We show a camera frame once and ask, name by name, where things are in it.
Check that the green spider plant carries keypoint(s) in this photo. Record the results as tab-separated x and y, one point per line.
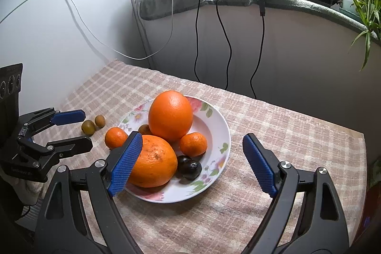
366	7

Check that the large rough orange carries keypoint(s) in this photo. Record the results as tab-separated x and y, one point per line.
154	161

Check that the green kiwi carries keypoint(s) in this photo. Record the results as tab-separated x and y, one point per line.
100	121
88	127
144	129

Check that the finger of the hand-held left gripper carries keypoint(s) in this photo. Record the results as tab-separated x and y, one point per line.
74	145
68	117

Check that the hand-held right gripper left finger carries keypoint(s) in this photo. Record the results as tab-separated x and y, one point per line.
125	166

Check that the person's left forearm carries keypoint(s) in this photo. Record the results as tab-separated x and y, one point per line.
20	191

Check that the small tangerine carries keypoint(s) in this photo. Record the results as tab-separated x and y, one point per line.
115	138
193	144

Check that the white floral plate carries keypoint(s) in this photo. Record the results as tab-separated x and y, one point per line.
208	129

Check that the grey windowsill cloth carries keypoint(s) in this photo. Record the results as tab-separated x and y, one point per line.
297	4

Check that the dark plum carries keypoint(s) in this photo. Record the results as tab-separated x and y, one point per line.
184	161
193	171

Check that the checked beige tablecloth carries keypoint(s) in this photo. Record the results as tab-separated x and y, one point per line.
268	123

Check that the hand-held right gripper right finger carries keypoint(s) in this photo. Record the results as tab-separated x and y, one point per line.
259	164

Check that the large smooth orange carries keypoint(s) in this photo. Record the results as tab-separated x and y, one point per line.
171	117

